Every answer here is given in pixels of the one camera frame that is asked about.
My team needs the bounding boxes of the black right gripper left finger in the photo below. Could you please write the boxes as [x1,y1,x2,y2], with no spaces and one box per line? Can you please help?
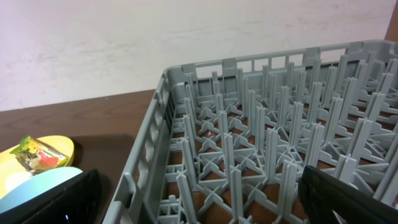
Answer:
[1,169,102,223]

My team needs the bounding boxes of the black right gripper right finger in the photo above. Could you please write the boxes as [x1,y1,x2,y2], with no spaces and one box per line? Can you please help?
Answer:
[298,166,397,224]

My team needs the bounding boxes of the light blue bowl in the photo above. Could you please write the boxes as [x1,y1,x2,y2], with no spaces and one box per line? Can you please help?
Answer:
[1,167,83,213]

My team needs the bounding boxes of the green snack wrapper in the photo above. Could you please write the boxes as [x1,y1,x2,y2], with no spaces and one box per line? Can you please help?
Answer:
[10,136,70,174]

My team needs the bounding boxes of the grey plastic dishwasher rack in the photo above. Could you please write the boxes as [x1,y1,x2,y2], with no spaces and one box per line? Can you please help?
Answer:
[104,40,397,223]

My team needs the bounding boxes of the yellow plate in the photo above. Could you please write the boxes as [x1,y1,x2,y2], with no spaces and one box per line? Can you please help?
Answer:
[1,135,75,198]

